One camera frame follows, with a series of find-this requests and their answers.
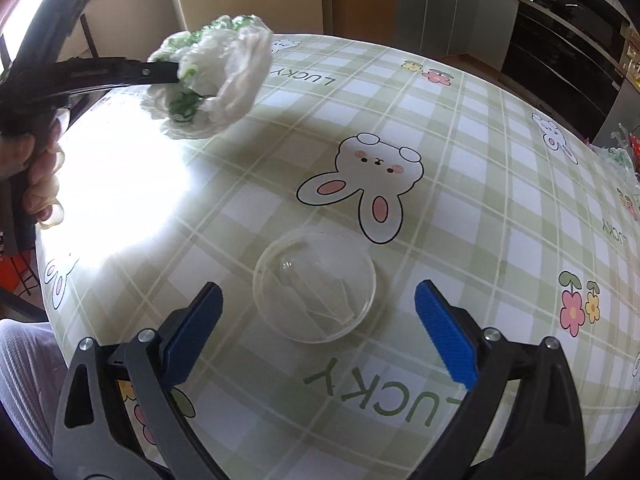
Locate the person's left leg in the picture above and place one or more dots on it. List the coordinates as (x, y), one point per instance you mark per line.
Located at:
(25, 385)

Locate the green checked bunny tablecloth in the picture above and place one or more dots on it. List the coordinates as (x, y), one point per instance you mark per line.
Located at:
(450, 210)

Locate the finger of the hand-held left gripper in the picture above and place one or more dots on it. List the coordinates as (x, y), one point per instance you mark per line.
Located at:
(125, 72)

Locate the black built-in oven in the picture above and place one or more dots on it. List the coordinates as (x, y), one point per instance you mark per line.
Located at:
(560, 55)

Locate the person's left hand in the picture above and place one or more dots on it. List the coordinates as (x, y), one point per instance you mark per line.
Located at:
(45, 180)

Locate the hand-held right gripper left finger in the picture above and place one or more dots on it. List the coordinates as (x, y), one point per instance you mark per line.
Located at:
(192, 332)

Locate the white green plastic bag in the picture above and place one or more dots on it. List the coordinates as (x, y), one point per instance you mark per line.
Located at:
(235, 70)

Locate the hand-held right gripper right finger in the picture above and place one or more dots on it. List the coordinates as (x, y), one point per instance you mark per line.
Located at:
(447, 335)

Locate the pile of white plastic bags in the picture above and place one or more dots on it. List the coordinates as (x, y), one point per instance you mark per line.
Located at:
(617, 152)

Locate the grey kitchen base cabinets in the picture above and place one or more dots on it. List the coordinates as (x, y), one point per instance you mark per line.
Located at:
(460, 15)

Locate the clear round plastic lid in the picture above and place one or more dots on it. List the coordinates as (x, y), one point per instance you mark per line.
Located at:
(320, 310)

